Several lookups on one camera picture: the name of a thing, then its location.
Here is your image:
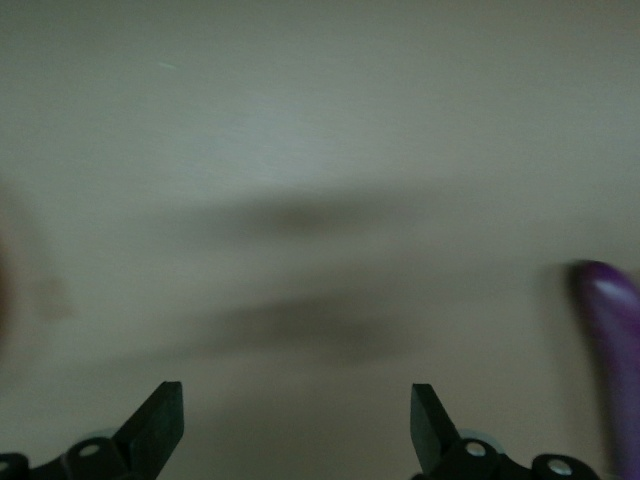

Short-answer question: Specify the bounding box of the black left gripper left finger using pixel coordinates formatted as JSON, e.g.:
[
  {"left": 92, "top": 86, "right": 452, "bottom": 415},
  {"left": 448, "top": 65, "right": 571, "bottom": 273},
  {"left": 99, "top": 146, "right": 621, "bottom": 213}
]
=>
[{"left": 29, "top": 381, "right": 184, "bottom": 480}]

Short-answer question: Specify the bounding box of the long purple eggplant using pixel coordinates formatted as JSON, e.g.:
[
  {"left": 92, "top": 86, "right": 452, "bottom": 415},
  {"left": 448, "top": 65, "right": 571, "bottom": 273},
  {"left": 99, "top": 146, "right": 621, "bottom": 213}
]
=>
[{"left": 567, "top": 259, "right": 640, "bottom": 480}]

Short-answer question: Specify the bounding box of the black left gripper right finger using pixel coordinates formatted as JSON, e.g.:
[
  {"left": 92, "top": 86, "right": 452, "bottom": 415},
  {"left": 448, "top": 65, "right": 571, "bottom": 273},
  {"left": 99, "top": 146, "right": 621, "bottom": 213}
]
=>
[{"left": 410, "top": 383, "right": 596, "bottom": 480}]

